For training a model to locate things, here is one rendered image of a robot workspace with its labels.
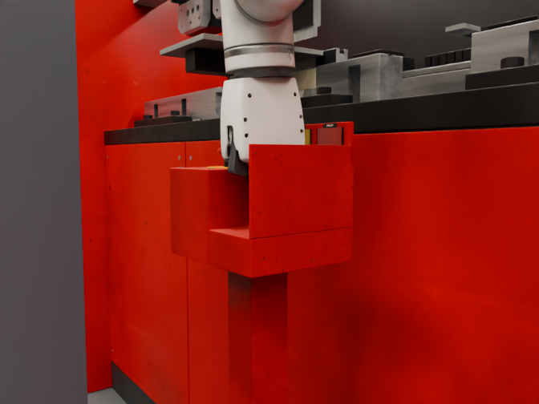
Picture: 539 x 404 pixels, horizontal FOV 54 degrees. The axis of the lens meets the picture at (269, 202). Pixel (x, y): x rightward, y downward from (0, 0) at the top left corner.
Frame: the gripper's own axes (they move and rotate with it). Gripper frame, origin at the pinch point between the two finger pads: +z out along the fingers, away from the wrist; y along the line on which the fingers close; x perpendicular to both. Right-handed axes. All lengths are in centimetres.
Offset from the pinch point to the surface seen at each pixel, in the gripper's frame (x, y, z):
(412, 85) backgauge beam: -24, -59, -16
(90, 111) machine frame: -120, -19, -18
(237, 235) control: 1.7, 6.1, 2.9
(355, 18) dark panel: -69, -89, -41
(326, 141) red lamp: 0.5, -9.6, -6.8
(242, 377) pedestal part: -4.3, 3.3, 23.6
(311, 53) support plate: -25.5, -31.1, -22.7
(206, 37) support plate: -26.2, -8.5, -24.8
